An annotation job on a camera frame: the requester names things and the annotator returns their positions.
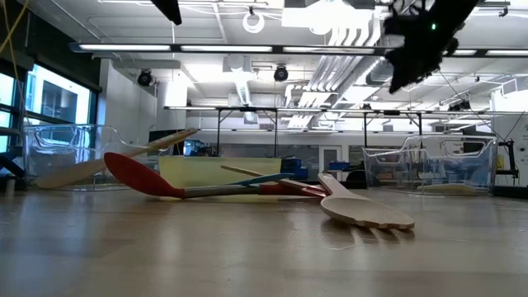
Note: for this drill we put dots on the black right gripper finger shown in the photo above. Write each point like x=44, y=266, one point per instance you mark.
x=399, y=80

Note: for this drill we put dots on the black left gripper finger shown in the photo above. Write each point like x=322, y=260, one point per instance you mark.
x=169, y=8

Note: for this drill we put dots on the wooden slotted spoon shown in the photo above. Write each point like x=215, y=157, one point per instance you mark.
x=363, y=210

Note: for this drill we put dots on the large wooden spoon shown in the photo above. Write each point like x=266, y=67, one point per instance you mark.
x=66, y=175

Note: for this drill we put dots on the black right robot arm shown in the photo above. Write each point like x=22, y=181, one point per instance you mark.
x=453, y=16

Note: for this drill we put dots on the clear plastic bin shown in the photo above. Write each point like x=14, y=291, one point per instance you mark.
x=429, y=165
x=82, y=140

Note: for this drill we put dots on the blue crate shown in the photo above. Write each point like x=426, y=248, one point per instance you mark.
x=340, y=166
x=297, y=169

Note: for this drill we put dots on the black monitor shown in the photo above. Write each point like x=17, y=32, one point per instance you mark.
x=154, y=134

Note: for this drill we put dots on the black equipment stand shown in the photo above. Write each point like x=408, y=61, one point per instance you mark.
x=511, y=161

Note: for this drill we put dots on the window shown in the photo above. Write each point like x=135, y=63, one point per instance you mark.
x=57, y=99

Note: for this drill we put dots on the short blue silicone spatula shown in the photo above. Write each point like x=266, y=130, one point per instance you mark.
x=268, y=178

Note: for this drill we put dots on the yellow translucent plastic bin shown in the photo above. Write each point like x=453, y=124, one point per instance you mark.
x=185, y=173

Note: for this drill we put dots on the dark blue chair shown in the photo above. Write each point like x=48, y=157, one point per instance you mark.
x=8, y=165

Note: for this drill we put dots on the black ceiling camera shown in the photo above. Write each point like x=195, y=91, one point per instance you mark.
x=281, y=73
x=144, y=77

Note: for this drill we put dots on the black truss frame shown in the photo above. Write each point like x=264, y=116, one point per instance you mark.
x=247, y=109

